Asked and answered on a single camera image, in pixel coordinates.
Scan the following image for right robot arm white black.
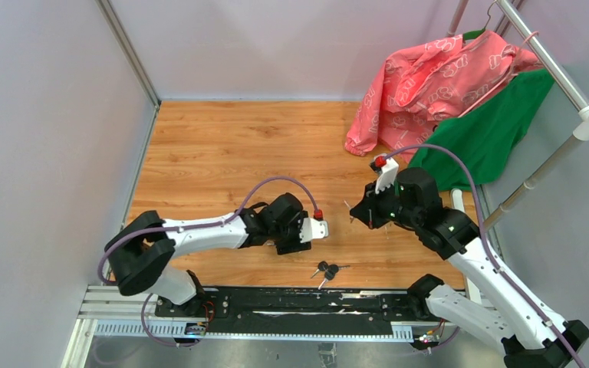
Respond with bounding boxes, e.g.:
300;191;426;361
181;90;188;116
350;164;589;367

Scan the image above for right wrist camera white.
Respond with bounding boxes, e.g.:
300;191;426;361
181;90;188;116
370;154;400;194

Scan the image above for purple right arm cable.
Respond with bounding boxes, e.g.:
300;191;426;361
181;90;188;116
383;144;587;368

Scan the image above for small brass key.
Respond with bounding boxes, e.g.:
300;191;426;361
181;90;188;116
343;200;355;223

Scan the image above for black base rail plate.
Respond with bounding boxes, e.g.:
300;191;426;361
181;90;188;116
83;285;539;342

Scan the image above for pink patterned garment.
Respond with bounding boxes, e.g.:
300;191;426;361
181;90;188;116
344;31;542;156

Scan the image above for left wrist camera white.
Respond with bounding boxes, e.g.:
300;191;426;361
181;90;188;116
299;209;330;243

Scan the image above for aluminium corner frame post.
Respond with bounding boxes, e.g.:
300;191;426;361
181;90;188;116
95;0;161;111

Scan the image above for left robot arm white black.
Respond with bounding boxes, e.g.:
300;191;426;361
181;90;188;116
104;192;329;317

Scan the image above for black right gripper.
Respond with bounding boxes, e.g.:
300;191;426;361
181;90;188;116
350;177;421;229

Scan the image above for metal clothes rack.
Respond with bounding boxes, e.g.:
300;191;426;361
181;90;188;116
446;0;589;314

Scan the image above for black-headed key bunch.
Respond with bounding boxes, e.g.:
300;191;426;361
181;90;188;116
311;261;349;290

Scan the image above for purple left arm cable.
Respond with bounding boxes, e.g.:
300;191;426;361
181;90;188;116
96;176;322;349

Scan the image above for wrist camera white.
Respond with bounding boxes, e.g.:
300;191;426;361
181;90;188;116
370;154;400;194
299;209;330;243

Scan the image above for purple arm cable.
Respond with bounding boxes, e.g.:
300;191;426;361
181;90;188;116
383;144;587;368
96;176;322;349

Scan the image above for green garment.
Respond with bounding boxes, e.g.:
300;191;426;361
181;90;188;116
426;70;554;186

